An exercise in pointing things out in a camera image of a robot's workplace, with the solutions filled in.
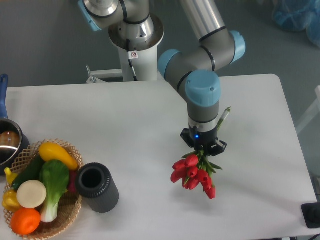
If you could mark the blue handled saucepan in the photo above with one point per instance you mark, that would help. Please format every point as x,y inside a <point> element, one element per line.
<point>12,139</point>

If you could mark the yellow bell pepper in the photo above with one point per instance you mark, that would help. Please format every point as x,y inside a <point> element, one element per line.
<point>10,201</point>

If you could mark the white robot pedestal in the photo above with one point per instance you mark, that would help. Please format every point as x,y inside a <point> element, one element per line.
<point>137,46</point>

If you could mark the black device at table edge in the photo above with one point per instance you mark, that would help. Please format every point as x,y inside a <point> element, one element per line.
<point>311,214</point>

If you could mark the red tulip bouquet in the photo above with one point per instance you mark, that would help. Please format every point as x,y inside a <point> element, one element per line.
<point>195,169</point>

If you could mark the yellow squash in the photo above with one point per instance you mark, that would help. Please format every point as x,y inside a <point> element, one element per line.
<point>50,151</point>

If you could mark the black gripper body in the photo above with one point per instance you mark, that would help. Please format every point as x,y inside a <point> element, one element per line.
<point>198,138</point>

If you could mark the dark grey ribbed vase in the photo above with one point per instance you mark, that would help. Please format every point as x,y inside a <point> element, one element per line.
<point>95,184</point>

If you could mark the woven wicker basket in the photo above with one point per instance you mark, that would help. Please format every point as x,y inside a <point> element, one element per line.
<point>70,203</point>

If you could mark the red vegetable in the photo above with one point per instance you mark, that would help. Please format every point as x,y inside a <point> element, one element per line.
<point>72,182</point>

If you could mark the small yellow fruit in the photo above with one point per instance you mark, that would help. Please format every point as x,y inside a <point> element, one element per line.
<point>10,176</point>

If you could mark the white frame at right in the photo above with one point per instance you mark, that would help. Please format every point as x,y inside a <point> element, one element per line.
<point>312,111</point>

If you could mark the blue plastic bag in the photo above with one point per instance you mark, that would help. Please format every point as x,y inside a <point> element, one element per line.
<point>298,16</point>

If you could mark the orange fruit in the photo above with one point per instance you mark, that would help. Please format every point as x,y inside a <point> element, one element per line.
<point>25,221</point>

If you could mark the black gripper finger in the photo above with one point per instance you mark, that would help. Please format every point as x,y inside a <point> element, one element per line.
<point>185,135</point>
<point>215,148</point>

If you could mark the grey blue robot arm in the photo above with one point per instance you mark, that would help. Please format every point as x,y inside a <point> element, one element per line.
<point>193,75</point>

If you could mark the dark green cucumber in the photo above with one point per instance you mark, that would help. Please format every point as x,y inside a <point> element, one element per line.
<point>31,172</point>

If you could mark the green bok choy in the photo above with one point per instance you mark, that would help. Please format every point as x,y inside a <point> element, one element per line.
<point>55,177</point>

